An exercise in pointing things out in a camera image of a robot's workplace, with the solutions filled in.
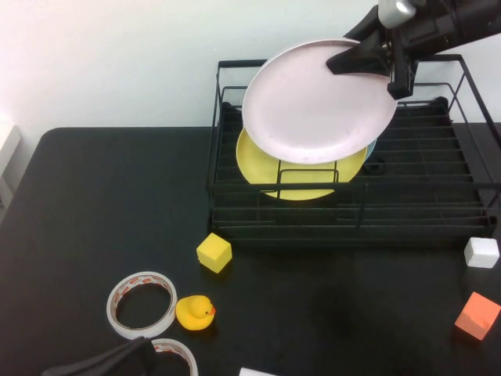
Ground yellow round plate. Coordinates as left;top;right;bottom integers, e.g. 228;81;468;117
236;128;369;202

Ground white foam cube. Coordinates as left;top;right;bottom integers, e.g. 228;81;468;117
463;237;500;269

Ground orange foam cube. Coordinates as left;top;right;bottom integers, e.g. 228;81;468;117
453;291;501;342

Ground white tape roll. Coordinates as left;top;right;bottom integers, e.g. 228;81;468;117
150;338;199;376
106;270;178;341

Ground white paper sheet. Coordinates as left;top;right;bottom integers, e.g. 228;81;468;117
238;366;281;376

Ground black wire dish rack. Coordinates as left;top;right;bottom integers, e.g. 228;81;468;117
206;53;501;246

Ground pink round plate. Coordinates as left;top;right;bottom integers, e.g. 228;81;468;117
241;38;398;165

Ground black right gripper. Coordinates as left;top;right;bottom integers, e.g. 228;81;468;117
326;0;461;99

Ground yellow foam cube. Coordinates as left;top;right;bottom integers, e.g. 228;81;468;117
195;232;232;274

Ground yellow rubber duck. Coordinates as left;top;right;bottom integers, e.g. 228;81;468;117
175;295;217;332

